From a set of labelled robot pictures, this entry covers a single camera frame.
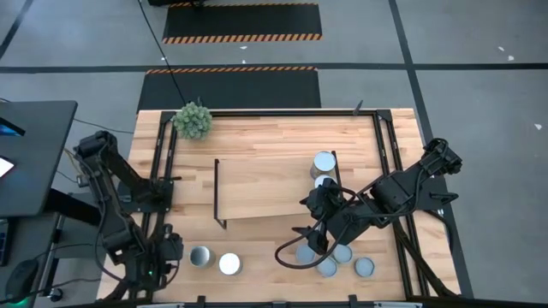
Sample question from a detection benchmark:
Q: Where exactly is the tall orange can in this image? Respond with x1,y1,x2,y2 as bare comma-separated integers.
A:
313,174,337,190

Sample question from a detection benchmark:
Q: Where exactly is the tin can silver lid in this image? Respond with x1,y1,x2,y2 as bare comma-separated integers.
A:
188,245,217,270

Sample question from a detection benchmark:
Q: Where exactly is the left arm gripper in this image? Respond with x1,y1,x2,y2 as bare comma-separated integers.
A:
132,225,185,290

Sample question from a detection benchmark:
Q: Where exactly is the black computer mouse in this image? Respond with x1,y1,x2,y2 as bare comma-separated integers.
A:
4,258,40,304

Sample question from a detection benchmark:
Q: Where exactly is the green artificial plant in pot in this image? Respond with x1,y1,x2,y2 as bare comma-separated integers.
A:
170,101,214,141

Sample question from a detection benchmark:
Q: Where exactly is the short red tomato can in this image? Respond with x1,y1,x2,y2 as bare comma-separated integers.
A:
295,243,317,265

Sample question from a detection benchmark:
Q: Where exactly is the tall peas can blue label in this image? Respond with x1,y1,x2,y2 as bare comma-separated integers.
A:
217,252,244,277

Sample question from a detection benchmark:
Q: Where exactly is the black metal rig frame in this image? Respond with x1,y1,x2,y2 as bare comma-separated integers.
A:
97,109,466,308

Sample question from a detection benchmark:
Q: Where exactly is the tall peaches can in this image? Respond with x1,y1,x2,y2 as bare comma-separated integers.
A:
309,150,338,180

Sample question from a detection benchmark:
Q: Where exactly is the wooden shelf black metal frame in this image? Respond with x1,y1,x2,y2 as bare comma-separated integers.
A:
212,149,346,231

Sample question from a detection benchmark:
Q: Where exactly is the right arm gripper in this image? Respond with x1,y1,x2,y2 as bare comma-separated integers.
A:
293,177,373,257

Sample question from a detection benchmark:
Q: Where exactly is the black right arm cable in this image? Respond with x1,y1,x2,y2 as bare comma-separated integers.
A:
275,211,343,270

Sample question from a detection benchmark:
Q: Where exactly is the lit blue screen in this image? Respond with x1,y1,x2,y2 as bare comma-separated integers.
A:
0,116,26,138

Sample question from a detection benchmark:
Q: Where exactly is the short tin can grey lid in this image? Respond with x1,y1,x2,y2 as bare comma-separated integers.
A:
331,242,354,265
353,256,377,279

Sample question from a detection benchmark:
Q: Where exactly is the black desk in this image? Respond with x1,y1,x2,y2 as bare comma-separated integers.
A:
0,100,79,219

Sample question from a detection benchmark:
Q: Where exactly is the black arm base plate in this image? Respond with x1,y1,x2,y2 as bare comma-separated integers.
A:
117,179,175,215
380,175,460,214

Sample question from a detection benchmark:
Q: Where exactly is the dark keyboard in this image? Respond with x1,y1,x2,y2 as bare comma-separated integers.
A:
0,218,10,267

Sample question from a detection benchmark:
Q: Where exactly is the black mat with hazard stripes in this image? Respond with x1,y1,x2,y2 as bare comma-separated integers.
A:
136,66,322,113
161,2,324,45

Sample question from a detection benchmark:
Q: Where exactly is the thin black floor cable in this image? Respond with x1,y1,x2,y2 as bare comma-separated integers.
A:
135,0,188,107

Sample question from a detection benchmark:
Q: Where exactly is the short mixed vegetables can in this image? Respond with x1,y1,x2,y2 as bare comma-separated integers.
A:
315,256,339,279

